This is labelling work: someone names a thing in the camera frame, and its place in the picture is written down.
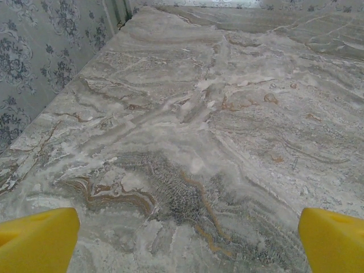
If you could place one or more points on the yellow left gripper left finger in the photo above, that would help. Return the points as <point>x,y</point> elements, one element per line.
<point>34,244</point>

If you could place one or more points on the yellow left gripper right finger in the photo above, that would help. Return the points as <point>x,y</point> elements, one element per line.
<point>335,244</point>

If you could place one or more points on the small loose staple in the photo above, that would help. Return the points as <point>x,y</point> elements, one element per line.
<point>294,164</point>

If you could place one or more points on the aluminium frame post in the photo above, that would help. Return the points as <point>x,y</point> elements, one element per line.
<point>119,11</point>

